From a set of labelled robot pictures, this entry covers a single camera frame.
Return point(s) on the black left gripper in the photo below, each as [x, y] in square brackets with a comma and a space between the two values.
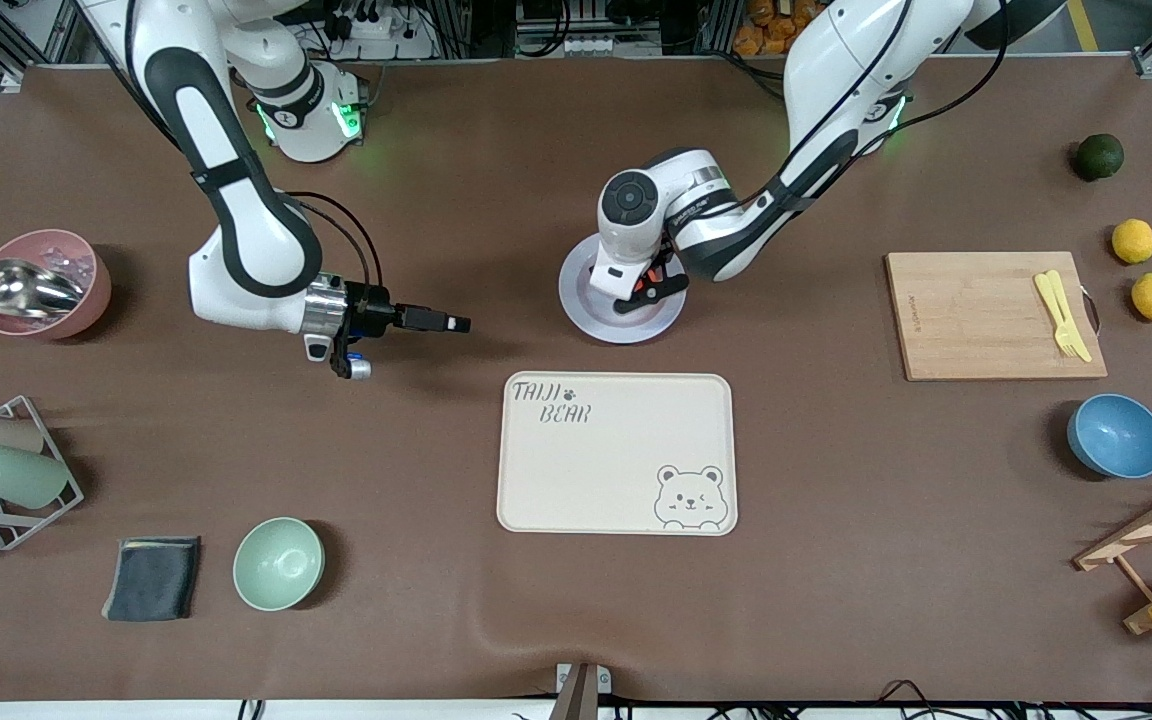
[661, 259]

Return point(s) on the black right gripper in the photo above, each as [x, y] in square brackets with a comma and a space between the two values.
[373, 305]

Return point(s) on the lavender round plate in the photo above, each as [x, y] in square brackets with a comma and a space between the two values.
[591, 322]

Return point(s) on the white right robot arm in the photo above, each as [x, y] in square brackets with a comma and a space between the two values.
[256, 240]

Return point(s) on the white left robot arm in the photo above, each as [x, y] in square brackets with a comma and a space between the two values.
[836, 60]

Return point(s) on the cream bear print tray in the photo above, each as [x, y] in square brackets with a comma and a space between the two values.
[596, 470]

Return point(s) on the white socket block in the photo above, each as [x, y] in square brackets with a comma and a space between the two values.
[611, 46]

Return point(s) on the white power strip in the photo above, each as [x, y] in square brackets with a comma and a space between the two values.
[386, 40]

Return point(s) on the green bowl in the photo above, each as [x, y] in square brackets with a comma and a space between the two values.
[278, 564]

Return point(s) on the bag of oranges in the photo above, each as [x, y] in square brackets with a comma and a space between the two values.
[766, 30]

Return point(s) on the wooden cutting board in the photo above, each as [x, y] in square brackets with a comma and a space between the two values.
[986, 320]

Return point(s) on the pink bowl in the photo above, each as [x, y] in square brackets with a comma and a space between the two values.
[91, 290]

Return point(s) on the grey folded cloth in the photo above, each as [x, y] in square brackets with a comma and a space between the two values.
[151, 578]

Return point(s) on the metal scoop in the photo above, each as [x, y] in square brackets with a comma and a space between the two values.
[26, 290]

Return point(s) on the yellow plastic fork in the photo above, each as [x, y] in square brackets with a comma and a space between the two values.
[1068, 310]
[1058, 318]

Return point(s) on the green cup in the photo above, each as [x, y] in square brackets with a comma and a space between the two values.
[16, 476]

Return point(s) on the dark green avocado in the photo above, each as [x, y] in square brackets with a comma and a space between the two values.
[1100, 157]

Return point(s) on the blue bowl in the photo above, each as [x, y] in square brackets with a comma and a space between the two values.
[1118, 437]

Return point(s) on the wooden cup stand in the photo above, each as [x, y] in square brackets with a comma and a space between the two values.
[1151, 525]

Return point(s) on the metal camera bracket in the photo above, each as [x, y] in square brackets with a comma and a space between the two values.
[581, 690]

